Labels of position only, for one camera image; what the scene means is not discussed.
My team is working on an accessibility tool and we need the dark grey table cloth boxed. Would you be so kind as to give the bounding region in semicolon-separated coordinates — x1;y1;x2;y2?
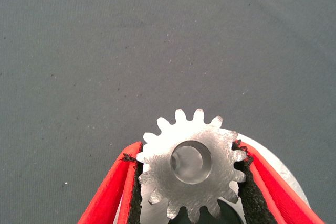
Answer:
0;0;336;224

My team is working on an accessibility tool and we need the round metal plate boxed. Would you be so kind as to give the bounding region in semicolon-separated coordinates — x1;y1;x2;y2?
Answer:
115;132;310;224

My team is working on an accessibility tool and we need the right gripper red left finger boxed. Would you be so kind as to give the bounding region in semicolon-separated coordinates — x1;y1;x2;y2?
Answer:
77;141;144;224

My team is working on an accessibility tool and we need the small steel gear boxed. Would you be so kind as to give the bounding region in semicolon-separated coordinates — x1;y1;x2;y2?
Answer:
136;108;248;224

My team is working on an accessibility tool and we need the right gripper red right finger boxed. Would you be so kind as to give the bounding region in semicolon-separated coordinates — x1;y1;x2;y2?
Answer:
231;140;326;224

